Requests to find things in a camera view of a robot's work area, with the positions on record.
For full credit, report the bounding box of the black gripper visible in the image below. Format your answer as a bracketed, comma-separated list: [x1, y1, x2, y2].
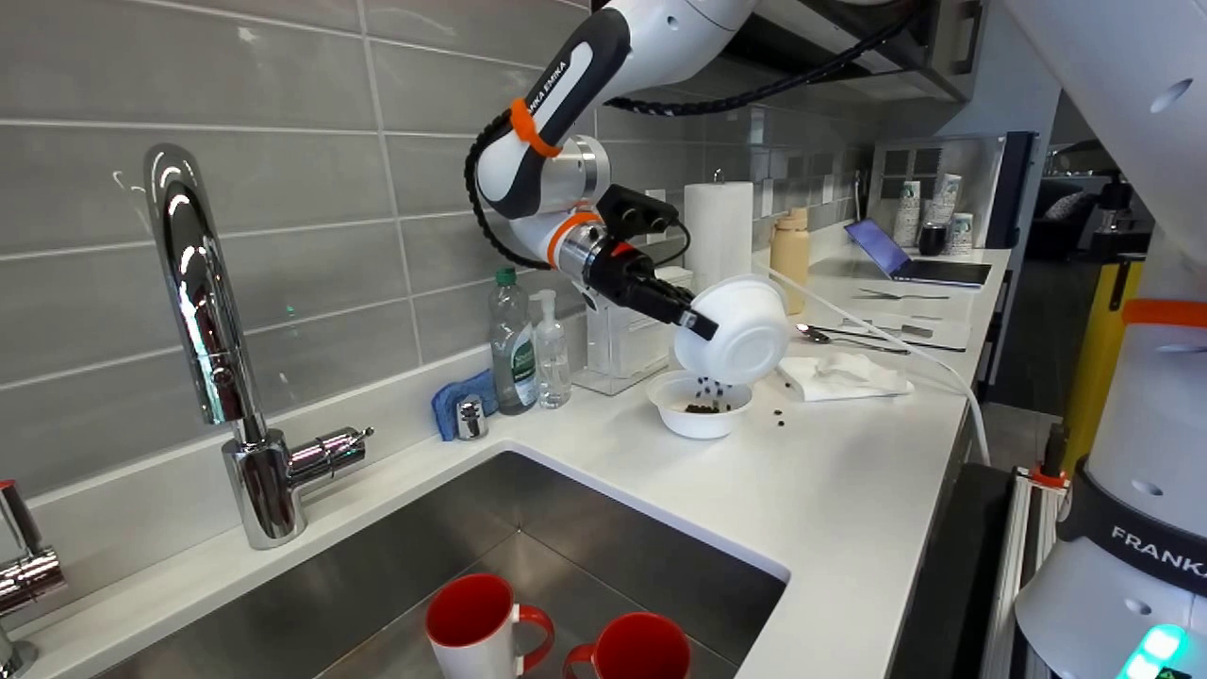
[575, 237, 723, 348]

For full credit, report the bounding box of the large white bowl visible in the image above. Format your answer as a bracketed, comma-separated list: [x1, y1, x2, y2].
[672, 276, 797, 387]

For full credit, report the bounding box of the dark coffee beans pile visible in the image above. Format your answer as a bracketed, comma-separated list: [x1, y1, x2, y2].
[674, 369, 740, 419]

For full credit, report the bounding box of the small white bowl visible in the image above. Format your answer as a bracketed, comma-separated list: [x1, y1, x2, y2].
[643, 369, 758, 443]

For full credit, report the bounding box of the white paper towel roll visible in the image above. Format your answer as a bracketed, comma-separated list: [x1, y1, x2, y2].
[680, 177, 758, 292]

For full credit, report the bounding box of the tan plastic bottle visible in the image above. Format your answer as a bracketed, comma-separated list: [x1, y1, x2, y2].
[767, 202, 817, 316]

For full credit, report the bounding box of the white paper napkin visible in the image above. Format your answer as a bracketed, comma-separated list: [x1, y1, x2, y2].
[778, 348, 916, 408]

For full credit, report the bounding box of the small clear pump bottle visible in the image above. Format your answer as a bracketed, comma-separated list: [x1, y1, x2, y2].
[531, 289, 575, 411]

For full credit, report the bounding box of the clear bottle green cap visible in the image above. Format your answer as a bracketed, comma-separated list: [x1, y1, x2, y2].
[486, 262, 544, 413]

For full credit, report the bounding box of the open laptop blue screen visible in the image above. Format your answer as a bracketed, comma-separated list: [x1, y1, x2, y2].
[841, 217, 995, 289]

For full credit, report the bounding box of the small chrome stopper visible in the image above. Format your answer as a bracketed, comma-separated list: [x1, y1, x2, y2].
[454, 392, 489, 442]

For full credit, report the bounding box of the stainless steel sink basin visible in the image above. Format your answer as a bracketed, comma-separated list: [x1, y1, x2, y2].
[91, 448, 792, 679]

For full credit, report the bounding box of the white mug red interior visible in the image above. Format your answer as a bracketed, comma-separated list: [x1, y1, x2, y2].
[564, 608, 695, 679]
[421, 570, 557, 679]

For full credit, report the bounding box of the dark blue panel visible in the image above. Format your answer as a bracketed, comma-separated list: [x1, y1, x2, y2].
[979, 128, 1039, 253]

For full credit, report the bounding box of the dark overhead cabinet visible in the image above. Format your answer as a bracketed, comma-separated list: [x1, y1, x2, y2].
[728, 0, 993, 125]

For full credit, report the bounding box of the chrome kitchen faucet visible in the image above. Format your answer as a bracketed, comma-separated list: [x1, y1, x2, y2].
[144, 144, 376, 555]

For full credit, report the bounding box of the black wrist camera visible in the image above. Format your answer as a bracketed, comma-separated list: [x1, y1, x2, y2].
[597, 180, 695, 276]

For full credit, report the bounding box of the white cable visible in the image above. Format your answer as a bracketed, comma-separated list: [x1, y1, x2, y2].
[750, 258, 995, 466]

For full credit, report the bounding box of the yellow post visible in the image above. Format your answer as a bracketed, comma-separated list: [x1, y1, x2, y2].
[1061, 255, 1146, 476]

